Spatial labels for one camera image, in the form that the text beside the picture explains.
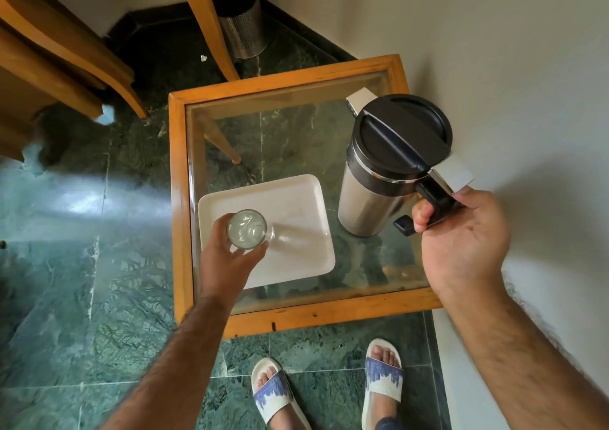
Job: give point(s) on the person's right hand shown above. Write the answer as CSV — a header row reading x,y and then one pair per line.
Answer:
x,y
466,244

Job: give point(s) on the person's left hand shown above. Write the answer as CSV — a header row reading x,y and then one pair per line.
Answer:
x,y
223,268

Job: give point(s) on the person's left thumb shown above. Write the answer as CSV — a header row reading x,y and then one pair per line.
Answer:
x,y
256,252

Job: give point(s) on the person's right thumb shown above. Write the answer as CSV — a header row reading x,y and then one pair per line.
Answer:
x,y
421,216

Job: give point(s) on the clear drinking glass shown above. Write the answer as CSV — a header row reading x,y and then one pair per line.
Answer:
x,y
247,229

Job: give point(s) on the steel thermos jug black lid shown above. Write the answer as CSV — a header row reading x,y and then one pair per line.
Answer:
x,y
380,158

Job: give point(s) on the person's right forearm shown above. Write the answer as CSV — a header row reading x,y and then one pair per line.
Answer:
x,y
518,363

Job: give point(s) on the person's left forearm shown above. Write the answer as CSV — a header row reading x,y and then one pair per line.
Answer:
x,y
176,368

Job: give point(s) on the white rectangular tray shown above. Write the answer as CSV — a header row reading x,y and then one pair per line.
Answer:
x,y
295,206

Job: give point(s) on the wooden glass-top side table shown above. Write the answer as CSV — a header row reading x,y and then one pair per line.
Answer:
x,y
183,182

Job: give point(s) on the person's left foot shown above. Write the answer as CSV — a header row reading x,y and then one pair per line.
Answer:
x,y
266,377

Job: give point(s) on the person's foot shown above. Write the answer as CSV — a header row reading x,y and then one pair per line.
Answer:
x,y
266,377
384,354

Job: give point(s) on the person's right foot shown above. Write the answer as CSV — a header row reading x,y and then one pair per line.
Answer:
x,y
384,354

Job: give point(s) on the white and blue left slipper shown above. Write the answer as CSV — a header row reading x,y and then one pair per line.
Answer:
x,y
273,396

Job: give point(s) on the white and blue slipper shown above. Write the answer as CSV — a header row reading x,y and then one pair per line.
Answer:
x,y
383,379
273,396

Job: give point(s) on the white and blue right slipper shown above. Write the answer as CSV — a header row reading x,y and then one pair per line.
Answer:
x,y
383,379

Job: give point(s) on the perforated steel bin black top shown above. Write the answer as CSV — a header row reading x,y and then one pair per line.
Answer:
x,y
242,30

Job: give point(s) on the curved wooden furniture leg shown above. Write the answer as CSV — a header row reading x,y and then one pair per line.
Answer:
x,y
204,16

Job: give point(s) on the wooden armchair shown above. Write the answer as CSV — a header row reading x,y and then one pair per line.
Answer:
x,y
57,44

